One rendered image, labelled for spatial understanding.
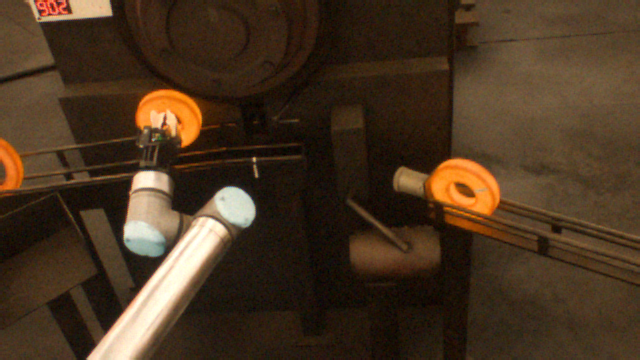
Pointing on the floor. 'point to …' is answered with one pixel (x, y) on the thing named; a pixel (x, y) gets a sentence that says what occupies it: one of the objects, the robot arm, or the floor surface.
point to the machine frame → (405, 115)
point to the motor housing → (367, 247)
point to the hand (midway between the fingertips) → (167, 113)
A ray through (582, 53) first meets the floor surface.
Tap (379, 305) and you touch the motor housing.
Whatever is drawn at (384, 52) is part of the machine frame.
